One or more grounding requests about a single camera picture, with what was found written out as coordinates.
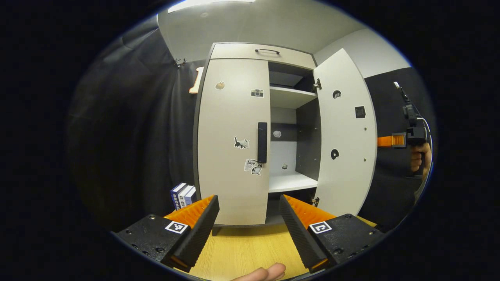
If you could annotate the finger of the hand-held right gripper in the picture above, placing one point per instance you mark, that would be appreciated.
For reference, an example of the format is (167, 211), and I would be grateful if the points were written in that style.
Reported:
(386, 140)

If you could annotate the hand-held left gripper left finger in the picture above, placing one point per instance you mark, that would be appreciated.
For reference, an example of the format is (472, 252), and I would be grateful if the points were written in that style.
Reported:
(199, 234)

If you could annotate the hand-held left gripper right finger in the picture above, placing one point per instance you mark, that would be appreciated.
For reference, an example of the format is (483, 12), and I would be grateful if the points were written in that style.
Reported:
(299, 234)

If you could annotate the grey cabinet door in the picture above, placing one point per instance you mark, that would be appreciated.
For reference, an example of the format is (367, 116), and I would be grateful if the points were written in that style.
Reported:
(347, 128)
(230, 125)

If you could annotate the grey double-door shoe cabinet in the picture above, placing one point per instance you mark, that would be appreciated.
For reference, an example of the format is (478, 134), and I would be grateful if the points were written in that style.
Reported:
(293, 97)

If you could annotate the grey cabinet drawer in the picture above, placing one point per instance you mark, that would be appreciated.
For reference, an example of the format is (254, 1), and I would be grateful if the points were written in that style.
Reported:
(242, 52)

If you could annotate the dark blue book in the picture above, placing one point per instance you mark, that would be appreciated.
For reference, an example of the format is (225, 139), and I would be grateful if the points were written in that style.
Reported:
(175, 195)

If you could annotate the black backdrop cloth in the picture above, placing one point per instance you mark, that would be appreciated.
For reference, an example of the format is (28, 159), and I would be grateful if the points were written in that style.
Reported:
(129, 136)

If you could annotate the metal backdrop clip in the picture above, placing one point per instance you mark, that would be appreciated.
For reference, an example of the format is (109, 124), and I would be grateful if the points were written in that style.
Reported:
(180, 62)

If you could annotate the ceiling light panel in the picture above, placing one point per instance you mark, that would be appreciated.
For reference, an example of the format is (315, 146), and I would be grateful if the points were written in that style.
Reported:
(211, 4)

